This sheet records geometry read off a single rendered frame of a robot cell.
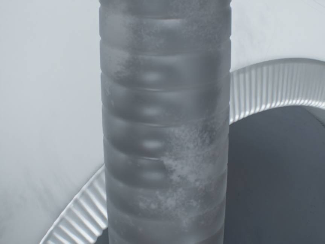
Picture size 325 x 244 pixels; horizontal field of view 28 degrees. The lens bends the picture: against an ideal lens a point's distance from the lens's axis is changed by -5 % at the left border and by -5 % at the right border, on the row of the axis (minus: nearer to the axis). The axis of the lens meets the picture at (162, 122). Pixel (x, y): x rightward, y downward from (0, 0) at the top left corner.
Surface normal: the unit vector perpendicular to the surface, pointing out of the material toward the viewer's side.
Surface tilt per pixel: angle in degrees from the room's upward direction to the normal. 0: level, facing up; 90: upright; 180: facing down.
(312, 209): 16
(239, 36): 90
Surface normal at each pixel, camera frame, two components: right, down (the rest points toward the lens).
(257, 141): -0.64, 0.67
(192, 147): 0.37, 0.36
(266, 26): 0.67, 0.22
